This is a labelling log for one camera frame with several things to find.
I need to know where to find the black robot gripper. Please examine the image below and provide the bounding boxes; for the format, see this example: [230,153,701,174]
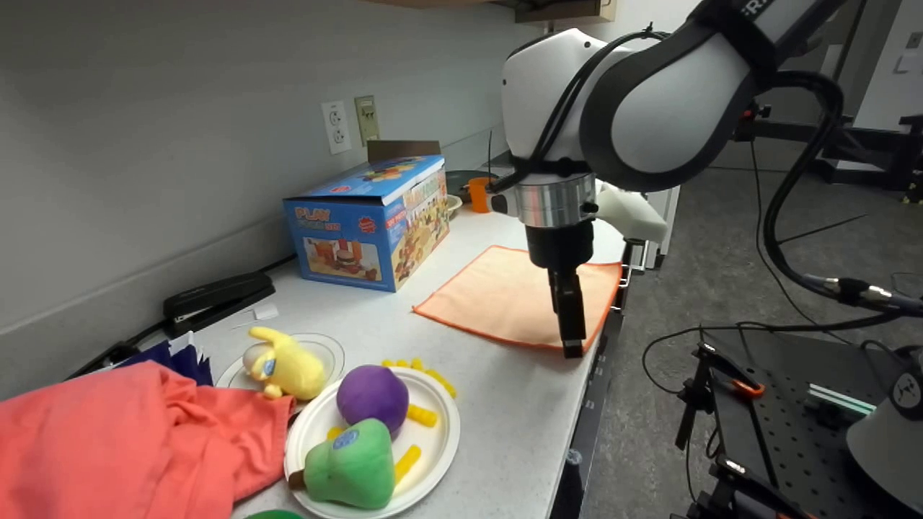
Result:
[503,169,600,359]

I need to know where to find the orange microfibre towel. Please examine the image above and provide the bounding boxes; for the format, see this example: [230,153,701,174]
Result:
[414,242,626,356]

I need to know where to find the yellow crinkle toy fries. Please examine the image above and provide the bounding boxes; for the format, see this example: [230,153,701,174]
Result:
[380,355,463,399]

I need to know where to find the orange plastic cup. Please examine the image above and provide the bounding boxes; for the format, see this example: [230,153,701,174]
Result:
[464,173,497,215]

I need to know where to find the black clamp stand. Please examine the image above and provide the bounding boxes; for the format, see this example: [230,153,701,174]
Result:
[672,340,771,454]

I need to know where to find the yellow toy fry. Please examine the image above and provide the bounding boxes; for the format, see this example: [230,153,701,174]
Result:
[389,440,428,483]
[405,399,441,430]

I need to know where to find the white paper plate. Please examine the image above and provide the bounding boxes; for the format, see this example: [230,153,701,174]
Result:
[284,362,464,519]

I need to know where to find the purple plush ball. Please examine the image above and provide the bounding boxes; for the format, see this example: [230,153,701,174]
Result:
[334,362,414,440]

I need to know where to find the blue play food box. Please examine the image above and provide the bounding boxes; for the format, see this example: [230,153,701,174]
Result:
[279,138,457,294]

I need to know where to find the small white plate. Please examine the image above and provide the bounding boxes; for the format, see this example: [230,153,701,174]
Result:
[216,327,349,392]

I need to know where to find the black perforated table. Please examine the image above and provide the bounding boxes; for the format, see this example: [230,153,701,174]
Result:
[705,326,923,519]

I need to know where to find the green plush pear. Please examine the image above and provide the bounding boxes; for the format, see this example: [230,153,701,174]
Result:
[285,418,398,512]

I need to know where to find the yellow plush toy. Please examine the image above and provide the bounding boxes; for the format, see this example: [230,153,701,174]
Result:
[240,323,331,404]

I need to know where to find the green white bar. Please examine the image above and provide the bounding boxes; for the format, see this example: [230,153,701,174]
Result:
[806,381,879,418]

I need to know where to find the grey rounded device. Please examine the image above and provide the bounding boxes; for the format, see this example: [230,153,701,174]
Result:
[846,342,923,512]

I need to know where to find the black stapler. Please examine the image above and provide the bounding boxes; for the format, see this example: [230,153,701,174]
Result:
[158,267,278,340]

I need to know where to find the navy blue cloth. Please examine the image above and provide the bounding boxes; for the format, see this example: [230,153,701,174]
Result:
[114,327,216,385]

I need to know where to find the red crumpled cloth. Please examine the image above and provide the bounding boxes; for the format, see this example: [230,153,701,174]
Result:
[0,359,297,519]

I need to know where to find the silver drawer handle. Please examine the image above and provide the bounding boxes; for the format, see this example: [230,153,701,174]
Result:
[620,236,667,281]

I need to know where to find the beige wall switch plate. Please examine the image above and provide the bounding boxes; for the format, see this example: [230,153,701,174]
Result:
[352,92,383,147]

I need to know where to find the white wall outlet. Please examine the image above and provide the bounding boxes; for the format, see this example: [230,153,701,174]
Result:
[320,98,356,154]

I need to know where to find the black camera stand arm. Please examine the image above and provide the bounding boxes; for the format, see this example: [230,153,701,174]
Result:
[738,94,923,195]

